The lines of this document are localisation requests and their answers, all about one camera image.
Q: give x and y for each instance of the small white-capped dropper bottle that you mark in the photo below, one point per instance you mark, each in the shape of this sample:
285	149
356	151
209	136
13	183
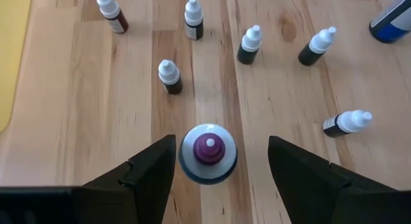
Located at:
193	18
170	77
112	15
250	44
346	123
316	46

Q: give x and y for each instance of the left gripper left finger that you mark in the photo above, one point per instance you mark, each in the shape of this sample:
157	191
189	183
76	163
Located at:
144	185

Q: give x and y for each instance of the yellow translucent plastic tray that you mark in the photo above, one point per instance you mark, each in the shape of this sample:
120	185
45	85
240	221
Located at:
9	57

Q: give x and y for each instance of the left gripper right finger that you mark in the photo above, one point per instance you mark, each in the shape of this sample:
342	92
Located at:
305	192

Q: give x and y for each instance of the large blue-capped colouring bottle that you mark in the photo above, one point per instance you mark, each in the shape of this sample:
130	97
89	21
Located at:
391	22

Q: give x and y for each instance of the large violet-capped colouring bottle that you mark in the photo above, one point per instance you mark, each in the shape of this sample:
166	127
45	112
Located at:
208	147

